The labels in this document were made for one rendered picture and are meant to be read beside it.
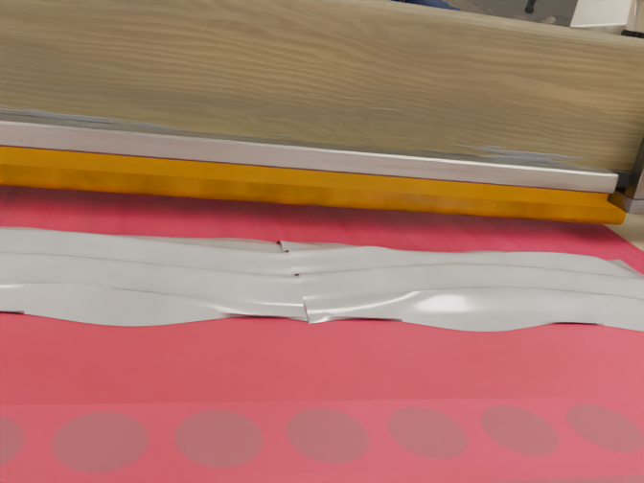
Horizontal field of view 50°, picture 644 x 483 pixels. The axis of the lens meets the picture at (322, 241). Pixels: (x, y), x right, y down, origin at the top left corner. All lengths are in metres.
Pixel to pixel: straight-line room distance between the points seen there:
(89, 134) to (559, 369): 0.20
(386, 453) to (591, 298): 0.14
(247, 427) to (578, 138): 0.24
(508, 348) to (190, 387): 0.12
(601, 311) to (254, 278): 0.14
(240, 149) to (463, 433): 0.16
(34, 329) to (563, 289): 0.20
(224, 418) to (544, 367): 0.12
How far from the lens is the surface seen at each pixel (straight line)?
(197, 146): 0.30
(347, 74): 0.32
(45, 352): 0.22
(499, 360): 0.25
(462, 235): 0.36
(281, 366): 0.22
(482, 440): 0.21
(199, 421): 0.19
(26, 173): 0.33
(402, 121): 0.33
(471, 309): 0.27
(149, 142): 0.30
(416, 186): 0.35
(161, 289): 0.25
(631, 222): 0.46
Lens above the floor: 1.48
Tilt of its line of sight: 52 degrees down
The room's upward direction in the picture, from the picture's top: 23 degrees clockwise
